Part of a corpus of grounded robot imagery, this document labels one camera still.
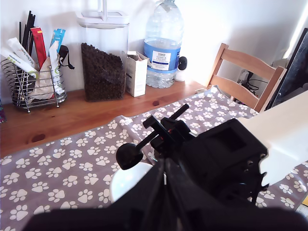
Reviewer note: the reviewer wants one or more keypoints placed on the large clear water bottle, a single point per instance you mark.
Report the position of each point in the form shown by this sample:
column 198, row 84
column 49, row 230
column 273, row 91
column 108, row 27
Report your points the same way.
column 163, row 60

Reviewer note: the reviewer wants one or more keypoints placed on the white ceramic cat bowl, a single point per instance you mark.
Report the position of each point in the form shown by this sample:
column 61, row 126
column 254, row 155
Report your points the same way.
column 130, row 183

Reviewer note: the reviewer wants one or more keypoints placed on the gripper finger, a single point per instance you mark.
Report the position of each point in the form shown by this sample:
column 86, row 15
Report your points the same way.
column 183, row 195
column 175, row 134
column 144, row 192
column 152, row 122

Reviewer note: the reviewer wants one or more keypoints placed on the black flat monitor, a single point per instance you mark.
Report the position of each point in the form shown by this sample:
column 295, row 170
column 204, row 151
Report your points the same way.
column 293, row 72

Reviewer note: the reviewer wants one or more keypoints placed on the beige paper bag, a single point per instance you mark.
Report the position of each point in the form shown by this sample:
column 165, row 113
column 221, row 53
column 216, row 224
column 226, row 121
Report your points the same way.
column 44, row 79

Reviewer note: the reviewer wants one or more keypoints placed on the white sachet green print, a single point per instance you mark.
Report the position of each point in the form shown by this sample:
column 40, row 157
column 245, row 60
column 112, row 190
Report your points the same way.
column 16, row 62

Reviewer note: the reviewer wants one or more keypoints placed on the light wooden chair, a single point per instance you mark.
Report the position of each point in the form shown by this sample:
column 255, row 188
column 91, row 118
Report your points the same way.
column 240, row 57

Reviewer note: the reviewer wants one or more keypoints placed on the grey paw print cloth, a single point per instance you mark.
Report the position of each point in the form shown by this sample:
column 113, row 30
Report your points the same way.
column 60, row 156

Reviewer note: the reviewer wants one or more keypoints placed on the black straw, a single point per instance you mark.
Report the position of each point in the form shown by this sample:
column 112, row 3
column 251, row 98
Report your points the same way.
column 21, row 31
column 30, row 26

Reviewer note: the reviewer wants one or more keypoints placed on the floral tissue box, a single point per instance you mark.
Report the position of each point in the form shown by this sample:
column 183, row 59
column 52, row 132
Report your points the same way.
column 2, row 113

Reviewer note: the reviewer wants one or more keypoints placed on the blue sachet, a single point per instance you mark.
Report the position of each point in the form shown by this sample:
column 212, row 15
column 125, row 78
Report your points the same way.
column 57, row 38

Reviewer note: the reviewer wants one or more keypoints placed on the white sachet orange print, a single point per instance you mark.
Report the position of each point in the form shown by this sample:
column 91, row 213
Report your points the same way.
column 20, row 50

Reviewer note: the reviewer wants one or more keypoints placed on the small white carton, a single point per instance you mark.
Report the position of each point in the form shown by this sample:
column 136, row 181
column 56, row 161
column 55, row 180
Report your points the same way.
column 137, row 81

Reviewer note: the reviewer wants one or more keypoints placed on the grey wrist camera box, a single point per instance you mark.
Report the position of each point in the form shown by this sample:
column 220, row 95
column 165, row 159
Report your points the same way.
column 284, row 134

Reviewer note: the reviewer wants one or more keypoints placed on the red sachet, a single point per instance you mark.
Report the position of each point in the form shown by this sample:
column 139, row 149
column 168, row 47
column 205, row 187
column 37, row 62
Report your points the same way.
column 39, row 45

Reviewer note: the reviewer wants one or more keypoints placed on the plain white sachet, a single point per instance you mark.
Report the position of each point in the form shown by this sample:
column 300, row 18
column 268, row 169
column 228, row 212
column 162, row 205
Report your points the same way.
column 53, row 57

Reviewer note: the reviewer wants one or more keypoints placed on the black plastic measuring spoon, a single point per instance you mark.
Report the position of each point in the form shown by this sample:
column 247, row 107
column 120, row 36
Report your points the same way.
column 128, row 156

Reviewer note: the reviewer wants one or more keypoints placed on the tall clear kibble storage jar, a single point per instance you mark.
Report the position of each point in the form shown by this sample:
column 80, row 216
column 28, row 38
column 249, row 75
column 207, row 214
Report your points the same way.
column 103, row 79

